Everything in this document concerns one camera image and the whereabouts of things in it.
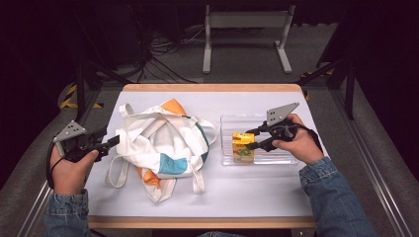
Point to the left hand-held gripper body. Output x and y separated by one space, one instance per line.
70 131

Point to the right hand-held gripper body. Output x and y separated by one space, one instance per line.
280 113

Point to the clear plastic tray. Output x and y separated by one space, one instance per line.
280 156

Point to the white patterned tote bag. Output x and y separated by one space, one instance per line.
164 141

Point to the person's right hand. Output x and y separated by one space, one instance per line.
303 144

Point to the person's left hand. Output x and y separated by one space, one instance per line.
70 174

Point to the yellow black hazard tape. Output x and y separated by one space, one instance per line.
67 100

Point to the black tripod stand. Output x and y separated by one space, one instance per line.
349 82
82 85

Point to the white table mat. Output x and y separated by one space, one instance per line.
230 194

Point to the white metal stand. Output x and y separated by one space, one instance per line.
247 19

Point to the aluminium floor rail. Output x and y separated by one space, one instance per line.
372 164

